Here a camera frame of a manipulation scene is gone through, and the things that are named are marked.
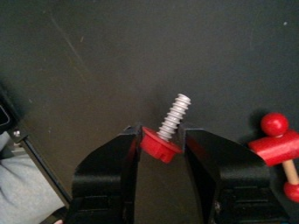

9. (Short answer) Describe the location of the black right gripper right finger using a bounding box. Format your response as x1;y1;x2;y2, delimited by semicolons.
182;128;293;224

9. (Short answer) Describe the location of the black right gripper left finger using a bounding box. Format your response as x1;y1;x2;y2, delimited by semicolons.
64;123;145;224

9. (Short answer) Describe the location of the red-headed grey toy screw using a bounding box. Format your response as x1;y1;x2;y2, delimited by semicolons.
139;93;193;165

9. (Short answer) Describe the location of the red wooden toy hammer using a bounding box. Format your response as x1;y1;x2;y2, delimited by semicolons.
247;112;299;204

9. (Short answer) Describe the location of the grey cloth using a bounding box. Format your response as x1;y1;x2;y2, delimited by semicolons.
0;131;67;224

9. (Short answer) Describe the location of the black metal table frame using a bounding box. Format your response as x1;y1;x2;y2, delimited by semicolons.
0;87;74;224

